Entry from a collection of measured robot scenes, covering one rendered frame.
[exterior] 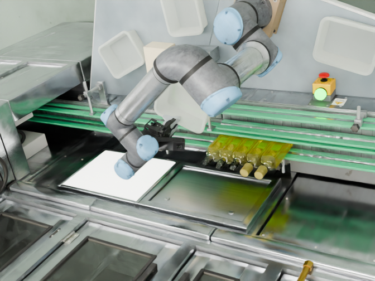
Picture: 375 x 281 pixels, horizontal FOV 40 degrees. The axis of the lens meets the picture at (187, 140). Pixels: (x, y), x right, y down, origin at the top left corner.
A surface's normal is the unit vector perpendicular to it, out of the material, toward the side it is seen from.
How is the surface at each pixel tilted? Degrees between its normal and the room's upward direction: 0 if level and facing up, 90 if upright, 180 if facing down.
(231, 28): 9
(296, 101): 90
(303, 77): 0
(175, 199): 90
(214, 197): 90
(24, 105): 90
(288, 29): 0
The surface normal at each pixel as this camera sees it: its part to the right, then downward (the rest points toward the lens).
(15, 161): 0.86, 0.12
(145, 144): 0.50, -0.43
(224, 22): -0.60, 0.35
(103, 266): -0.14, -0.88
